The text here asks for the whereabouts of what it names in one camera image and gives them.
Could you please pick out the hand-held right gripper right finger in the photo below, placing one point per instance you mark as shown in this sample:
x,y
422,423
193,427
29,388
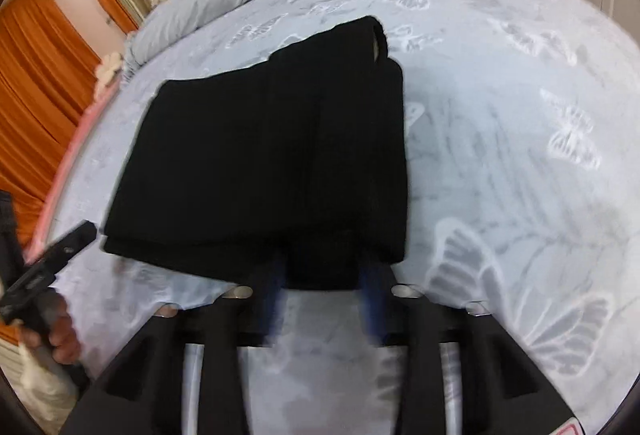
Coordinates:
x,y
375,310

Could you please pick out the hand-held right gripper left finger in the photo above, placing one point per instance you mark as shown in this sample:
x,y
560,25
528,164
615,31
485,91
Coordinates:
x,y
272,300

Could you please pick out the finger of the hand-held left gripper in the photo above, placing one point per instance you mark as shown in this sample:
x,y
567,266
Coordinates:
x,y
65,250

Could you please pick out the black pants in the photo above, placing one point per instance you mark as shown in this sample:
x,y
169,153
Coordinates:
x,y
250,155

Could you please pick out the person's left forearm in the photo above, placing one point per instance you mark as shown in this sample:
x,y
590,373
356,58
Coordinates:
x,y
42,380

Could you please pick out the person's left hand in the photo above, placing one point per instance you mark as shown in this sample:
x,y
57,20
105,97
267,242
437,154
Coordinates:
x,y
62,335

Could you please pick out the wide orange curtain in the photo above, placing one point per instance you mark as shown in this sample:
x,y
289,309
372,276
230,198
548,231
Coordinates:
x,y
35,80

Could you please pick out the white flower-shaped cushion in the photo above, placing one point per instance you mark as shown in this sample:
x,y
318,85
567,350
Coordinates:
x,y
109,70

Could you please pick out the bed with butterfly sheet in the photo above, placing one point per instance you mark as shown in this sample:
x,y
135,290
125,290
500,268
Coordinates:
x,y
500,140

